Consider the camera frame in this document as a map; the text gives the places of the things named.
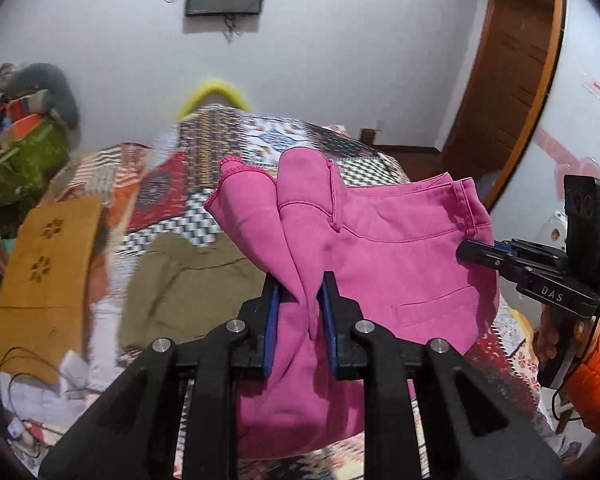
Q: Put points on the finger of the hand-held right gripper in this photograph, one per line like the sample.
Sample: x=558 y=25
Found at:
x=535 y=249
x=480 y=254

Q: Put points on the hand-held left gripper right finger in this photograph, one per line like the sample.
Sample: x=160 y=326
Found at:
x=328 y=330

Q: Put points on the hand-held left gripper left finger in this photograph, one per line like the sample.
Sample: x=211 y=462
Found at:
x=272 y=320

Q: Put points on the pink pants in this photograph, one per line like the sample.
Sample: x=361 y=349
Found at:
x=390 y=260

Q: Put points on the khaki pants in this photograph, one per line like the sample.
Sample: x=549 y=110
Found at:
x=180 y=290

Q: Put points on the person's right hand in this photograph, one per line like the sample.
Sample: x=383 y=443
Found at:
x=547 y=340

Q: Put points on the wooden door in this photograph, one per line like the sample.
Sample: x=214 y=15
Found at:
x=510 y=60

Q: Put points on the patchwork printed blanket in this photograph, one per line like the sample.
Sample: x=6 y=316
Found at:
x=220 y=135

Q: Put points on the mustard yellow embroidered cloth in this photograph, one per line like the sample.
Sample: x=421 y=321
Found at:
x=45 y=300

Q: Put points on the pale grey cloth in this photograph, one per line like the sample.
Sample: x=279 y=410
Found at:
x=55 y=405

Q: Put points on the grey teal cushion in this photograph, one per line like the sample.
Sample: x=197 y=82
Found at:
x=45 y=77

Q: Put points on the pile of colourful clothes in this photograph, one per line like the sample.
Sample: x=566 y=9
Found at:
x=0 y=105

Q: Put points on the pink wall decal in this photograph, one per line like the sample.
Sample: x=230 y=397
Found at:
x=575 y=165

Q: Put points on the wooden bed post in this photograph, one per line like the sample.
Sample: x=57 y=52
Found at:
x=368 y=137

